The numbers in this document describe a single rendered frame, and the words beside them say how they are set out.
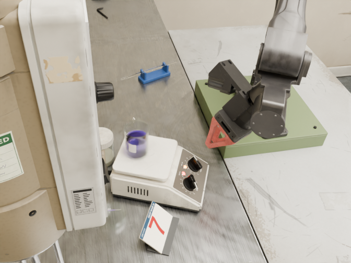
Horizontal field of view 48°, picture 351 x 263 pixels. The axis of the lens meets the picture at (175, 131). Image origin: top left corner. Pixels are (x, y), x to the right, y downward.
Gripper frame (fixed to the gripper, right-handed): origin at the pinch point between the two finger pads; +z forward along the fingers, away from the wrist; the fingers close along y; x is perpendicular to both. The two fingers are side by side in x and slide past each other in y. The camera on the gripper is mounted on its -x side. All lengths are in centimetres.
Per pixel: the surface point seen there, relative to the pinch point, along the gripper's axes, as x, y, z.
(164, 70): -29.9, -28.3, 19.4
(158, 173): -1.2, 10.5, 8.2
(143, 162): -5.0, 10.3, 10.1
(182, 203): 6.6, 7.6, 10.3
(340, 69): -6, -235, 42
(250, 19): -61, -163, 41
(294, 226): 24.5, -5.8, 0.4
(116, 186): -4.5, 14.7, 16.5
